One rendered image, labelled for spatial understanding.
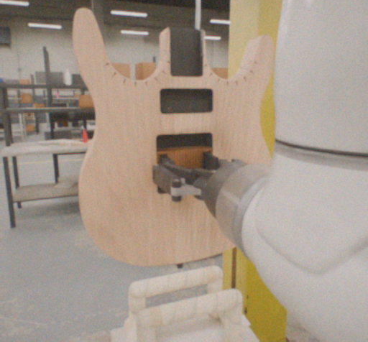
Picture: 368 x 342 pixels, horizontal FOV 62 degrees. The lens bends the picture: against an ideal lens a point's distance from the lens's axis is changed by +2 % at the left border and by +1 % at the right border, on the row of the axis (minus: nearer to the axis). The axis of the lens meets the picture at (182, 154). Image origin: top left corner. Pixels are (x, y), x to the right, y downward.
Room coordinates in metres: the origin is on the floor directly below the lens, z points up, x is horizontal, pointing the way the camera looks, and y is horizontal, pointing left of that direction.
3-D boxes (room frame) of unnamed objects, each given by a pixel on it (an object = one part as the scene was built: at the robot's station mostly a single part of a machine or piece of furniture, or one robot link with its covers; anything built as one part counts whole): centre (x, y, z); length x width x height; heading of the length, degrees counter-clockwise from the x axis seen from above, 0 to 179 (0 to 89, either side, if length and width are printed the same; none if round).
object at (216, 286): (0.59, -0.07, 1.15); 0.03 x 0.03 x 0.09
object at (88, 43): (0.48, 0.12, 1.64); 0.07 x 0.04 x 0.10; 109
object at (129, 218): (0.52, 0.00, 1.48); 0.35 x 0.04 x 0.40; 109
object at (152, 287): (0.56, 0.01, 1.20); 0.20 x 0.03 x 0.03; 109
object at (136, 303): (0.53, 0.09, 1.15); 0.03 x 0.03 x 0.09
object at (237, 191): (0.28, -0.08, 1.46); 0.09 x 0.06 x 0.09; 109
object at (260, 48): (0.57, -0.12, 1.63); 0.07 x 0.04 x 0.09; 109
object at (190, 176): (0.40, -0.01, 1.46); 0.11 x 0.01 x 0.04; 40
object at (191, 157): (0.51, 0.00, 1.46); 0.10 x 0.03 x 0.05; 109
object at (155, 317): (0.48, -0.02, 1.20); 0.20 x 0.03 x 0.03; 109
